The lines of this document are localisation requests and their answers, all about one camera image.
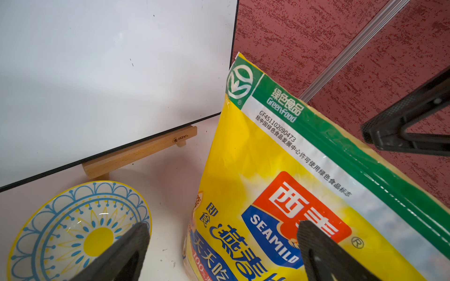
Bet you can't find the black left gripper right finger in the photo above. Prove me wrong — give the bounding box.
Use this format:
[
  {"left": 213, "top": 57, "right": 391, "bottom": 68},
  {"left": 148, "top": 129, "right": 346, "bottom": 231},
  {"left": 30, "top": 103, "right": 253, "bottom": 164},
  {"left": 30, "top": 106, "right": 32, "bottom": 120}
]
[{"left": 297, "top": 221, "right": 379, "bottom": 281}]

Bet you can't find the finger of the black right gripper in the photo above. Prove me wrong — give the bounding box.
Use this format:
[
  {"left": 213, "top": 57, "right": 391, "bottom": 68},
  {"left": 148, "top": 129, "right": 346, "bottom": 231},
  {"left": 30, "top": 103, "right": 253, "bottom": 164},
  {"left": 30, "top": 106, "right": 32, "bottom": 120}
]
[{"left": 361, "top": 68, "right": 450, "bottom": 156}]

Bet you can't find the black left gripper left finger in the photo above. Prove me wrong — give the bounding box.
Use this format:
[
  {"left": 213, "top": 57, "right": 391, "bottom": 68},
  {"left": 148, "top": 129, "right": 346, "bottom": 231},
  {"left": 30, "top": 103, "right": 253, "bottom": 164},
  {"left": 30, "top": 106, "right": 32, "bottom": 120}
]
[{"left": 72, "top": 222, "right": 150, "bottom": 281}]

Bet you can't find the yellow oats bag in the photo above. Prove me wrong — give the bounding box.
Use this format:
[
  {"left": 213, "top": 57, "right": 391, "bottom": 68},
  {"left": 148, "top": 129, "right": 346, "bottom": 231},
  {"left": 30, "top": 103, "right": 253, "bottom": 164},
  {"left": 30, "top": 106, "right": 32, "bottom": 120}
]
[{"left": 182, "top": 54, "right": 450, "bottom": 281}]

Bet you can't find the wooden board stand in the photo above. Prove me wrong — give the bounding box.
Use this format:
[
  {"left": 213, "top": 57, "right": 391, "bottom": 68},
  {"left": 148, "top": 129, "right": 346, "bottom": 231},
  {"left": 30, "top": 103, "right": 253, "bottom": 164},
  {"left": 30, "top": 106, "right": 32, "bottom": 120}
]
[{"left": 82, "top": 125, "right": 198, "bottom": 180}]

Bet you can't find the right corner aluminium post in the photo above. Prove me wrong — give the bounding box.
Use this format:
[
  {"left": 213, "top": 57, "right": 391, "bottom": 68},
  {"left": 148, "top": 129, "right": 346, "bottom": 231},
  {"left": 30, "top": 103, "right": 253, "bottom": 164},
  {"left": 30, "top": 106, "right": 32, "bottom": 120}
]
[{"left": 300, "top": 0, "right": 410, "bottom": 103}]

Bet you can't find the white board black frame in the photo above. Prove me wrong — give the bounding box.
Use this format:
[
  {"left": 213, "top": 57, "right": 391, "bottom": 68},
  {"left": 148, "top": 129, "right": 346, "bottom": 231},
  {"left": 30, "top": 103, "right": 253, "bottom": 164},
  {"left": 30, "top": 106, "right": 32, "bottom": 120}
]
[{"left": 1, "top": 1, "right": 239, "bottom": 191}]

